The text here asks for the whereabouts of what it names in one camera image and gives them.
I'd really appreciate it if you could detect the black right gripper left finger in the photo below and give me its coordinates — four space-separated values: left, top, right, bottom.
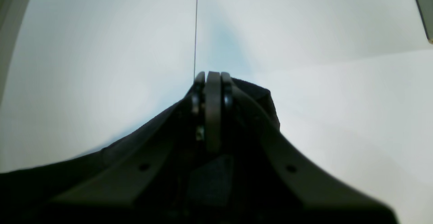
50 72 214 211

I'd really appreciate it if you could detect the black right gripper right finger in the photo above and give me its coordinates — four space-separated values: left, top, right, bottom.
214 72 397 224

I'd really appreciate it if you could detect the black t-shirt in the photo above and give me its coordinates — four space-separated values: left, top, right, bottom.
0 78 281 224

